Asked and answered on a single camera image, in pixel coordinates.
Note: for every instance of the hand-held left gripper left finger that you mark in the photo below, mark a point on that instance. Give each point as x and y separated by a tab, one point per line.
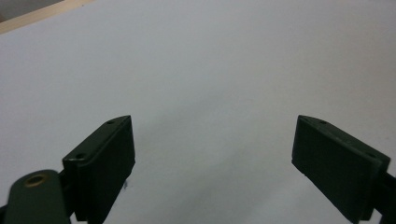
102	165

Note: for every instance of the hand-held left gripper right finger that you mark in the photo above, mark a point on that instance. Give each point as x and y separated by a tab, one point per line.
336	165

